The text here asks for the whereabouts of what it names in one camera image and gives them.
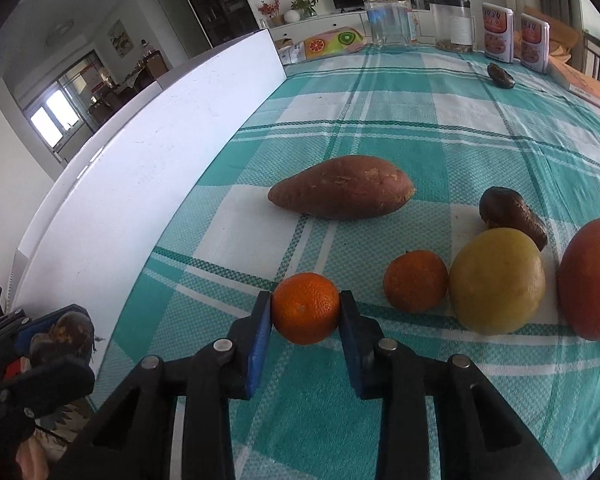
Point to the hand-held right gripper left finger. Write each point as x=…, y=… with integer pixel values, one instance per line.
x=260, y=347

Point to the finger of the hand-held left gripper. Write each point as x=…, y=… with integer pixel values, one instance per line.
x=50, y=385

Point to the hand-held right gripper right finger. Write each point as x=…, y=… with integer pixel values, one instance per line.
x=352, y=347

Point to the round orange mandarin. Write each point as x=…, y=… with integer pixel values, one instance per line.
x=306, y=307

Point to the brown rough fruit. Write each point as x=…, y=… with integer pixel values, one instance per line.
x=62, y=337

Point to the orange mandarin with stem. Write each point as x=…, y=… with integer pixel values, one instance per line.
x=415, y=280

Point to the large yellow round fruit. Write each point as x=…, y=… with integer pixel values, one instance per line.
x=497, y=280

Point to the large reddish sweet potato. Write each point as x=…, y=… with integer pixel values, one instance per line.
x=341, y=187

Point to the small dark sweet potato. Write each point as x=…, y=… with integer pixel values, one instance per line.
x=510, y=212

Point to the white foam board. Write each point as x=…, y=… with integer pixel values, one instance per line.
x=130, y=185

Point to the teal checked tablecloth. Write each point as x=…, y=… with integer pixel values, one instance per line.
x=380, y=125

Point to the cardboard box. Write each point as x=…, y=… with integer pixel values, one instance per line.
x=291, y=51

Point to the dark avocado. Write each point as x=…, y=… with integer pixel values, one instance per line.
x=500, y=76

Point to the white television cabinet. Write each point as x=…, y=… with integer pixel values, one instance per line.
x=330, y=22

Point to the clear jar with gold lid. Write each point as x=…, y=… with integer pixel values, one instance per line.
x=387, y=20

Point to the white round vase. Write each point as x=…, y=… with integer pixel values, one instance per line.
x=292, y=16

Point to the round ceiling lamp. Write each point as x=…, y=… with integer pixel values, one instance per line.
x=60, y=30

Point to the red flower plant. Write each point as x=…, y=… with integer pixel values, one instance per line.
x=270, y=10

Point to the glass vase with green plant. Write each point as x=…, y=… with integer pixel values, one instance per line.
x=452, y=17

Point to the red and white food box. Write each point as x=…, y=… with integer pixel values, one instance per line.
x=534, y=42
x=497, y=32

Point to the dark glass cabinet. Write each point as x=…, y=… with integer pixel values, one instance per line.
x=215, y=0

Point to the orange book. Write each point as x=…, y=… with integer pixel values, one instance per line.
x=587, y=85

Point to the framed wall picture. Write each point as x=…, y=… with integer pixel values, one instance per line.
x=120, y=37

